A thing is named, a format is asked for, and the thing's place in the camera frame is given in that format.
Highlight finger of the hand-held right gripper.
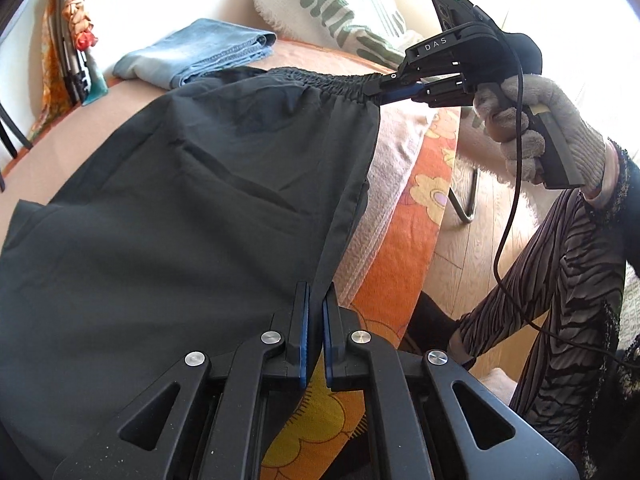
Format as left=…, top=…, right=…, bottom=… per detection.
left=377, top=84, right=432, bottom=107
left=371, top=71, right=426, bottom=92

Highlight person's right hand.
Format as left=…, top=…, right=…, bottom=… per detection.
left=472, top=72, right=610, bottom=196

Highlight white green patterned pillow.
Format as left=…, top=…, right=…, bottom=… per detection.
left=252, top=0, right=426, bottom=68

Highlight folded blue jeans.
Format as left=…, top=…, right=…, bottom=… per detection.
left=112, top=18, right=277, bottom=91

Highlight person's black sock foot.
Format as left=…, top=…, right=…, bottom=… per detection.
left=410, top=291, right=469, bottom=357

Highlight bent metal furniture leg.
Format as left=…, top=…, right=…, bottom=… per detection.
left=449, top=165, right=479, bottom=224

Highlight black metal chair frame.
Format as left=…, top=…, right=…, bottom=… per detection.
left=0, top=102, right=35, bottom=193

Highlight person's right forearm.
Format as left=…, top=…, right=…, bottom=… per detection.
left=582, top=137, right=640, bottom=311

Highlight orange floral blanket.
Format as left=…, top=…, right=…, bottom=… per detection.
left=260, top=105, right=461, bottom=471

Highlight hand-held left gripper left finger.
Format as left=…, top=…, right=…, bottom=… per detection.
left=52, top=281, right=312, bottom=480

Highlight beige bed cover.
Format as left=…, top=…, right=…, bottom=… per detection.
left=0, top=37, right=401, bottom=201

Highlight black pants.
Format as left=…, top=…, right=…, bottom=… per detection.
left=0, top=65, right=385, bottom=480

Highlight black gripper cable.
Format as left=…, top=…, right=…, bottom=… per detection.
left=492, top=25, right=640, bottom=361

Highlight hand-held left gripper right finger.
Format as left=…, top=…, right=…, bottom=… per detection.
left=322, top=284, right=582, bottom=480

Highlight pink textured blanket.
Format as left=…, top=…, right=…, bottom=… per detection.
left=331, top=105, right=432, bottom=306

